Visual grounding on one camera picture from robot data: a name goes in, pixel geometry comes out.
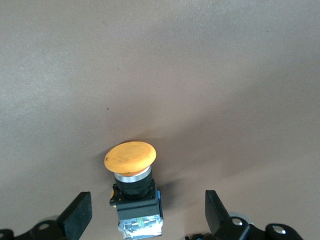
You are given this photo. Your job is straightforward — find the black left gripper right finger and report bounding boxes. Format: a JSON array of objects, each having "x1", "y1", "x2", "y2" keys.
[{"x1": 186, "y1": 189, "x2": 305, "y2": 240}]

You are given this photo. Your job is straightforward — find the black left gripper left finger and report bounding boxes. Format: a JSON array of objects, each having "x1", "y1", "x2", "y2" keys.
[{"x1": 0, "y1": 191, "x2": 93, "y2": 240}]

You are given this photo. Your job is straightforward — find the yellow mushroom push button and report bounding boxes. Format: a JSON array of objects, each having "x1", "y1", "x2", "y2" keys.
[{"x1": 103, "y1": 141, "x2": 165, "y2": 238}]

